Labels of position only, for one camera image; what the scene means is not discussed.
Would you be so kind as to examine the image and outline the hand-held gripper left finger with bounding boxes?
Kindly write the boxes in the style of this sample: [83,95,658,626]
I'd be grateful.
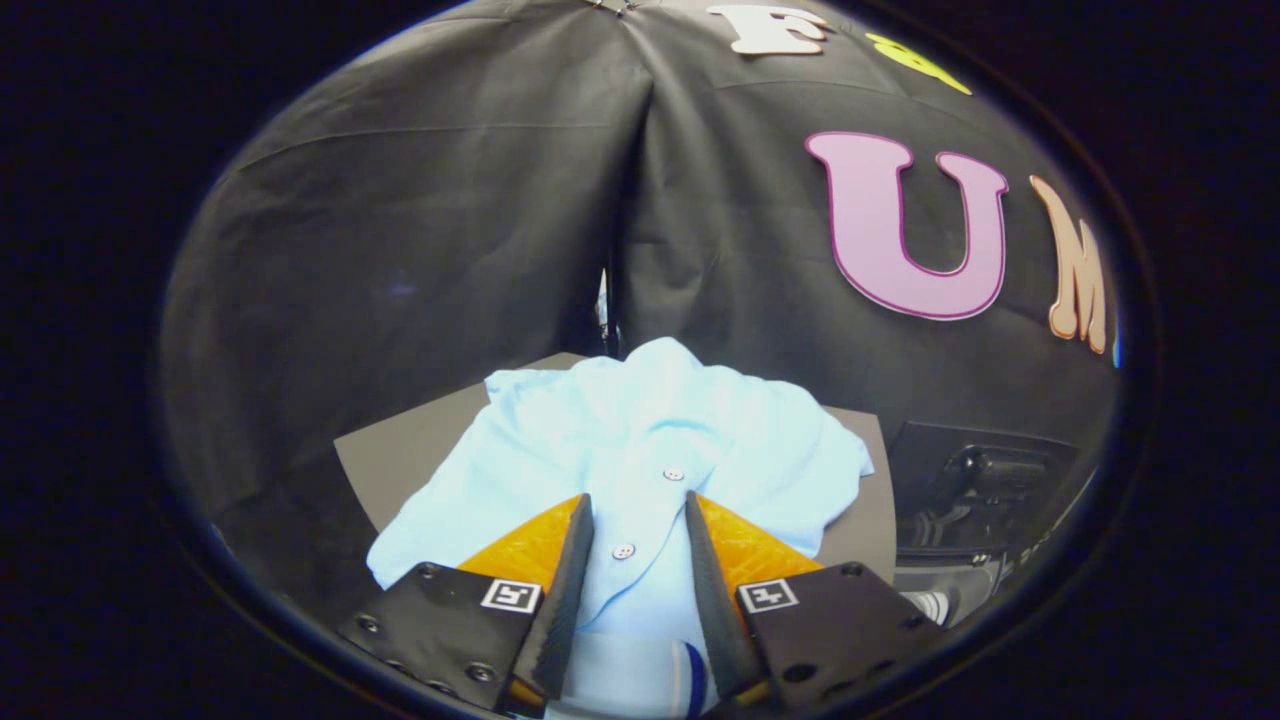
[335,492,596,716]

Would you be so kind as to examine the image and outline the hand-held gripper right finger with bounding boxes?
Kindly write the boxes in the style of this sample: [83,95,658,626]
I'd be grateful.
[685,490,946,713]

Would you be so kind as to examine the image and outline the light blue shirt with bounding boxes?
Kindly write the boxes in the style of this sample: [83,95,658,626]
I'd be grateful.
[367,337,876,720]

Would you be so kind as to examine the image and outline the dark cabinet with beige door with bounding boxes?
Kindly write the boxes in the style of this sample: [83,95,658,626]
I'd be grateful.
[333,352,898,591]

